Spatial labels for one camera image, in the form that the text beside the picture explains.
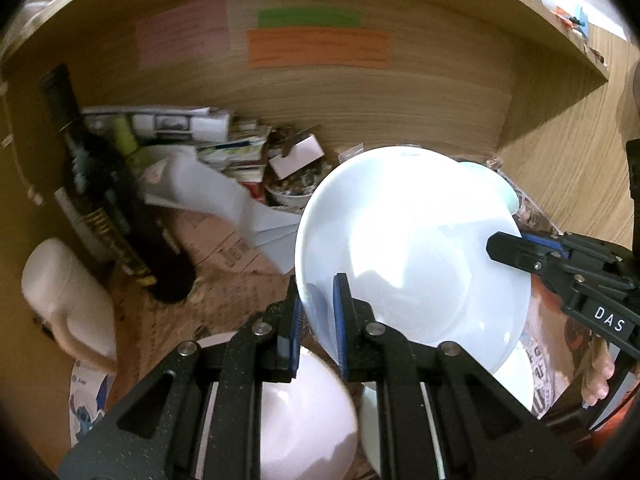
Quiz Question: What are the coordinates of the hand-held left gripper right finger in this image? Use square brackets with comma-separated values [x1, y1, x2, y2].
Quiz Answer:
[332, 273, 586, 480]

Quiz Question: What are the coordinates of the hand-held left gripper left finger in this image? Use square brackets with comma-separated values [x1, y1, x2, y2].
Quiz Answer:
[59, 275, 303, 480]

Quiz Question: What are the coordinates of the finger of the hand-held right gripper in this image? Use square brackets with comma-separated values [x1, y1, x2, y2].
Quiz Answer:
[486, 231, 561, 281]
[520, 232, 568, 260]

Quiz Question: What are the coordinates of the mint green plate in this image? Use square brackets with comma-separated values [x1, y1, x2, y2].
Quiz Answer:
[457, 160, 521, 221]

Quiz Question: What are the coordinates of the large white plate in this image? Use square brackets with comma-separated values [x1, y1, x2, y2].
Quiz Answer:
[294, 146, 532, 376]

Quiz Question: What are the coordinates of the person's right hand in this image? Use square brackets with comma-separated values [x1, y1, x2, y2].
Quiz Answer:
[580, 339, 618, 408]

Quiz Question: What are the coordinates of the pale pink bowl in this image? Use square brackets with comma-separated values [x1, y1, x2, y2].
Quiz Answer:
[197, 332, 360, 480]

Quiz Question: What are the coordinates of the newspaper print tablecloth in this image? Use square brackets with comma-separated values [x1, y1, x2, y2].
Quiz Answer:
[112, 180, 566, 421]

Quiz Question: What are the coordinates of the small bowl of trinkets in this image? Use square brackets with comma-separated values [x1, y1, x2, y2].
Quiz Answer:
[264, 160, 333, 207]

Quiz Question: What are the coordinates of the red and white box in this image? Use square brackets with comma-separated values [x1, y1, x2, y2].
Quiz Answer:
[242, 180, 266, 206]

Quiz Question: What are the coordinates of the white paper sheet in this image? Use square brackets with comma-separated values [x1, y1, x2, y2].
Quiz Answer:
[142, 147, 303, 276]

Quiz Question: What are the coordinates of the white card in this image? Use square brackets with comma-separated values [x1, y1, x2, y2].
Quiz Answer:
[270, 133, 325, 179]

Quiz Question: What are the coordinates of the dark wine bottle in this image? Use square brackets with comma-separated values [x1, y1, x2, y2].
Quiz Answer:
[37, 63, 198, 305]

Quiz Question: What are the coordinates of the wooden shelf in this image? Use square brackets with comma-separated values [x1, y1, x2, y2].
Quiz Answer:
[445, 0, 613, 83]

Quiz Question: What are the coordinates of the white cartoon print mat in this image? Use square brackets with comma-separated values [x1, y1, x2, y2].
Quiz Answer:
[67, 360, 111, 448]

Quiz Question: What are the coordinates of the stack of newspapers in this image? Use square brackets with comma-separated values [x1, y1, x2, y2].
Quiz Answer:
[82, 105, 273, 181]

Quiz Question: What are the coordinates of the yellow-green container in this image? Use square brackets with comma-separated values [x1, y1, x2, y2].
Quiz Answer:
[111, 115, 141, 158]

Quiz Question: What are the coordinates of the orange paper note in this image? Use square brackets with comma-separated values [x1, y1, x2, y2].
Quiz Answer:
[246, 29, 393, 71]

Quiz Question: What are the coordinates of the green paper note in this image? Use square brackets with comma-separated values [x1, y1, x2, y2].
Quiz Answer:
[257, 7, 362, 30]

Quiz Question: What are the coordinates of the pink paper note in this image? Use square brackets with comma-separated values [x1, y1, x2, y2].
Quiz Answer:
[134, 0, 232, 72]

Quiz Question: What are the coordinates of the white pitcher with beige handle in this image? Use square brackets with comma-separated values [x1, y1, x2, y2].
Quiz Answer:
[21, 238, 118, 373]

